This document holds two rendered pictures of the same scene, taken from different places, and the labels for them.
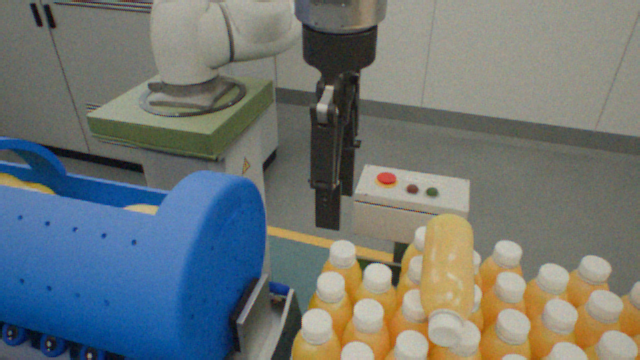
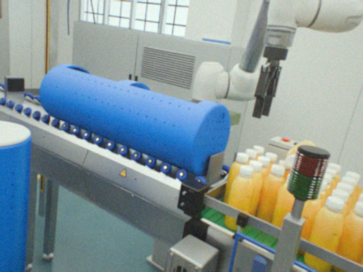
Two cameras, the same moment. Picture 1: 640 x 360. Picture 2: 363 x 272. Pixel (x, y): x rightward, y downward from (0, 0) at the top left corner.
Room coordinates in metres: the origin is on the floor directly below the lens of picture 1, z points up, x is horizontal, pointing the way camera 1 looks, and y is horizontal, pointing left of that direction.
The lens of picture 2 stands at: (-0.70, -0.09, 1.43)
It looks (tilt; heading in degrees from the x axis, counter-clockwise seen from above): 16 degrees down; 17
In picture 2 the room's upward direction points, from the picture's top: 9 degrees clockwise
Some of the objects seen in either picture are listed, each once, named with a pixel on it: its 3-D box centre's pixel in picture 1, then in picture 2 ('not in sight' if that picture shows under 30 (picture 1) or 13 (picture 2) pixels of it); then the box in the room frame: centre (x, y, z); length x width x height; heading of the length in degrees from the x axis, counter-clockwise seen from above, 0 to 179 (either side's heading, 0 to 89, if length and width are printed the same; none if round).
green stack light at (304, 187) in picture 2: not in sight; (304, 182); (0.02, -0.16, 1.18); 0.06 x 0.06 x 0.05
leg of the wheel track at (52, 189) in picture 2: not in sight; (51, 212); (0.83, 1.09, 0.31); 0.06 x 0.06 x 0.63; 74
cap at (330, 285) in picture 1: (330, 285); (251, 153); (0.46, -0.02, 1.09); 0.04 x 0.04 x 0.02
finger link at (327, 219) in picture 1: (328, 204); (258, 107); (0.42, -0.01, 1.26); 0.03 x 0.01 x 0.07; 74
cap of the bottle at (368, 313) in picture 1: (368, 314); (263, 160); (0.41, -0.07, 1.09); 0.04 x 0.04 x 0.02
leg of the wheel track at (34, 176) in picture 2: not in sight; (28, 220); (0.70, 1.13, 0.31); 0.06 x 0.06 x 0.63; 74
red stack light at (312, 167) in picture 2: not in sight; (310, 162); (0.02, -0.16, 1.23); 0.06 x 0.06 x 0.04
